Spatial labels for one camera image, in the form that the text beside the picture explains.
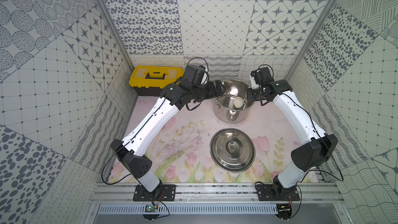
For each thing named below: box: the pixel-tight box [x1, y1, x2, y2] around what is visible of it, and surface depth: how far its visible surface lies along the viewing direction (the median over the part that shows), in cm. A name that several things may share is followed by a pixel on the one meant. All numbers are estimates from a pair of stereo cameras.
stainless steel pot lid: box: [209, 128, 257, 173], surface depth 89 cm
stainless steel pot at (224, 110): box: [211, 79, 256, 124], surface depth 100 cm
